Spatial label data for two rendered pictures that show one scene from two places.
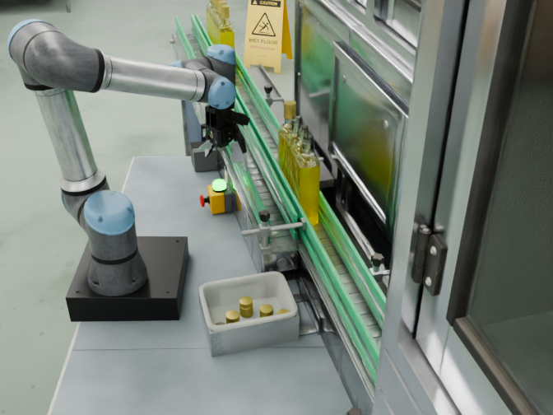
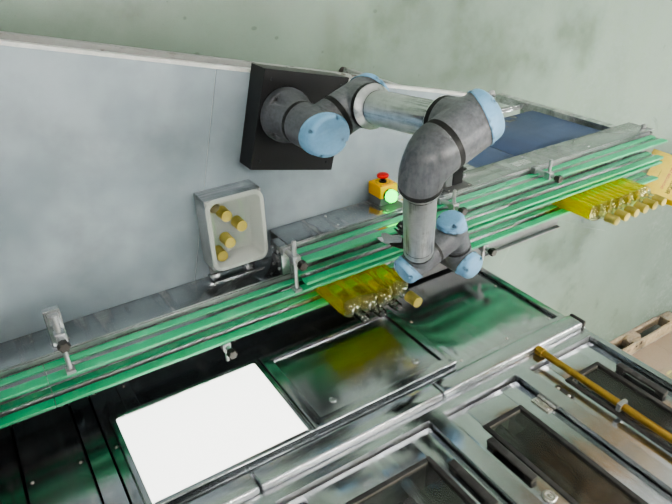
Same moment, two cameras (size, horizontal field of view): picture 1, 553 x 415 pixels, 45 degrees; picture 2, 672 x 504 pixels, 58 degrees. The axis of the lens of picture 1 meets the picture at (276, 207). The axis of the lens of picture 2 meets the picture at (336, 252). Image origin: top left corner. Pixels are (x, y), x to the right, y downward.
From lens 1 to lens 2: 0.92 m
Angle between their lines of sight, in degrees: 28
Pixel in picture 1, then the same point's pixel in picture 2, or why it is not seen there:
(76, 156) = (379, 117)
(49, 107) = (415, 115)
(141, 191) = not seen: hidden behind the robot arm
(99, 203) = (330, 130)
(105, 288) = (266, 109)
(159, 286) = (268, 153)
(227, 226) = (351, 195)
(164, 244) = not seen: hidden behind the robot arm
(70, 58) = (419, 177)
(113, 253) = (288, 130)
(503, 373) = not seen: outside the picture
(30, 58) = (431, 136)
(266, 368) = (176, 236)
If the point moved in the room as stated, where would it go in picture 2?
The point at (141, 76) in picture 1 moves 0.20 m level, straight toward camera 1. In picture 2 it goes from (411, 222) to (335, 243)
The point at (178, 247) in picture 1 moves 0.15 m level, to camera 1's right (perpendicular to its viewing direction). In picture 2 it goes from (317, 164) to (308, 211)
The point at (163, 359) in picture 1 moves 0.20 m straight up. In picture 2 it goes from (195, 152) to (224, 175)
